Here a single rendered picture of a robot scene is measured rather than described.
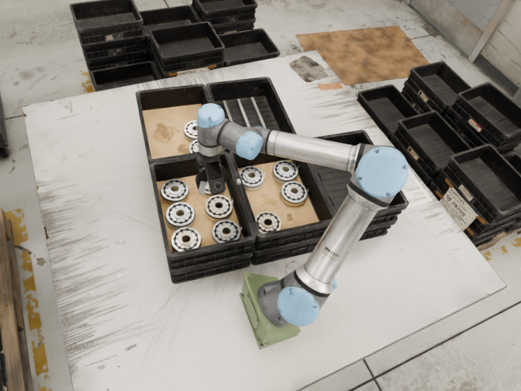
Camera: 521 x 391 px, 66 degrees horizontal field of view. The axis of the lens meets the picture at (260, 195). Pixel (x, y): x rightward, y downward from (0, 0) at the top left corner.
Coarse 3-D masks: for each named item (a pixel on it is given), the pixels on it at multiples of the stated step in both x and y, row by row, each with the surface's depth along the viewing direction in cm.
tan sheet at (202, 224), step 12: (192, 180) 158; (192, 192) 154; (228, 192) 156; (168, 204) 150; (192, 204) 151; (204, 204) 152; (204, 216) 149; (168, 228) 144; (204, 228) 146; (168, 240) 141; (204, 240) 143
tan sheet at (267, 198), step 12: (240, 168) 164; (264, 168) 165; (264, 180) 162; (300, 180) 164; (252, 192) 157; (264, 192) 158; (276, 192) 159; (252, 204) 154; (264, 204) 155; (276, 204) 156; (288, 216) 153; (300, 216) 153; (312, 216) 154
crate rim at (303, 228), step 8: (232, 152) 155; (232, 160) 153; (312, 168) 155; (312, 176) 153; (240, 184) 147; (320, 184) 151; (320, 192) 149; (248, 200) 143; (328, 200) 147; (248, 208) 141; (328, 208) 145; (256, 224) 138; (320, 224) 140; (328, 224) 142; (256, 232) 136; (272, 232) 136; (280, 232) 137; (288, 232) 138; (296, 232) 139
